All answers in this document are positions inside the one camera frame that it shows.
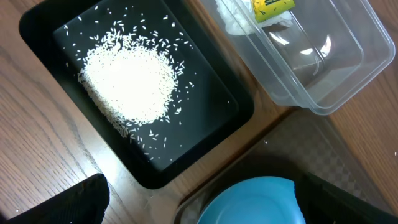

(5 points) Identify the pile of white rice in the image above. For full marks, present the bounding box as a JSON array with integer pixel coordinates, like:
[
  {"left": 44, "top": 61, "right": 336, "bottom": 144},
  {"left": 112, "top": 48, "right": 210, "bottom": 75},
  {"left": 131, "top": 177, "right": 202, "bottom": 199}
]
[{"left": 63, "top": 6, "right": 197, "bottom": 161}]

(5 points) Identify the green yellow foil wrapper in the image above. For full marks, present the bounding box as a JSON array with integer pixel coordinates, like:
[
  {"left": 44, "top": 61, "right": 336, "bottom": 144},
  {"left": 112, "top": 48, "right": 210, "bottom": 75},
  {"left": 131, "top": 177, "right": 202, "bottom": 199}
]
[{"left": 252, "top": 0, "right": 295, "bottom": 22}]

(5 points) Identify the clear plastic bin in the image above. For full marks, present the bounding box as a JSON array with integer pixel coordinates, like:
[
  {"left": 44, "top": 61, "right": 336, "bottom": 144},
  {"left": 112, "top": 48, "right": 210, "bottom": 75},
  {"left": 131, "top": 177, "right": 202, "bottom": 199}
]
[{"left": 203, "top": 0, "right": 396, "bottom": 115}]

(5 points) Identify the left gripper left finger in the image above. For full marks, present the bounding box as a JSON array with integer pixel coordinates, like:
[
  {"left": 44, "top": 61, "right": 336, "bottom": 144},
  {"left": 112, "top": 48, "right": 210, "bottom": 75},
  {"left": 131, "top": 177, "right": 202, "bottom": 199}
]
[{"left": 5, "top": 173, "right": 110, "bottom": 224}]

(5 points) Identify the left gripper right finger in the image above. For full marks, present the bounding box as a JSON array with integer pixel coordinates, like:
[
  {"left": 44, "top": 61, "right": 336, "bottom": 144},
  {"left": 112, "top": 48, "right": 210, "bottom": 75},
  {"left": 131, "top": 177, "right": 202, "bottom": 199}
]
[{"left": 294, "top": 174, "right": 397, "bottom": 224}]

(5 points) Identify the black rectangular tray bin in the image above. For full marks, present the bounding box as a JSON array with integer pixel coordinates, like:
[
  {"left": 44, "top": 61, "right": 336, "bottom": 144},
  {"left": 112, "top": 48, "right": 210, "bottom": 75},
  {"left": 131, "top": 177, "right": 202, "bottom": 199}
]
[{"left": 19, "top": 0, "right": 254, "bottom": 189}]

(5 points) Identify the brown serving tray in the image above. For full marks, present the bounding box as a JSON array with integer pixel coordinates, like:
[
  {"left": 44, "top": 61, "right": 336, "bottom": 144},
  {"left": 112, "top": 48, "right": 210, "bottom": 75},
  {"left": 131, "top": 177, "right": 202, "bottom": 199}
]
[{"left": 174, "top": 110, "right": 393, "bottom": 223}]

